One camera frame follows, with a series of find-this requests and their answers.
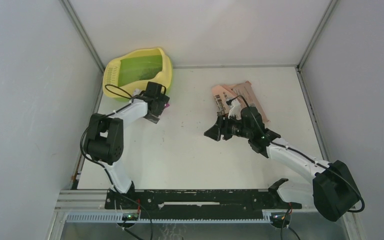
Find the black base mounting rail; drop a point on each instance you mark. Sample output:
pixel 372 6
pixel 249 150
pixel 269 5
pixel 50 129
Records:
pixel 216 203

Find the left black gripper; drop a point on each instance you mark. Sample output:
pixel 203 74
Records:
pixel 154 116

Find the pink cat litter bag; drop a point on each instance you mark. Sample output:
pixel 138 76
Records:
pixel 243 92

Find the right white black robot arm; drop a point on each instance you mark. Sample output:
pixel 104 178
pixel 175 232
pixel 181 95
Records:
pixel 330 186

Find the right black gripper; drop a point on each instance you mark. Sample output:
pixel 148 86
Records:
pixel 221 127

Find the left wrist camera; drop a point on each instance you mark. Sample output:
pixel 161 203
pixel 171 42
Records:
pixel 138 92

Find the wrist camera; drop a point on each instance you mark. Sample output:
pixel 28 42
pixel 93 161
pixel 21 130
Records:
pixel 138 92
pixel 235 109

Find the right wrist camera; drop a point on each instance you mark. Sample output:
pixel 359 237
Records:
pixel 235 109

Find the yellow green litter box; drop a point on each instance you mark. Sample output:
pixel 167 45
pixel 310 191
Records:
pixel 134 70

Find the white slotted cable duct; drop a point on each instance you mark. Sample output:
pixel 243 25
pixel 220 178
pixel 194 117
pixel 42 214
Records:
pixel 133 218

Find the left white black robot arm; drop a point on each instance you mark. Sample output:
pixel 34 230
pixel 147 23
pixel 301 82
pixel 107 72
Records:
pixel 102 142

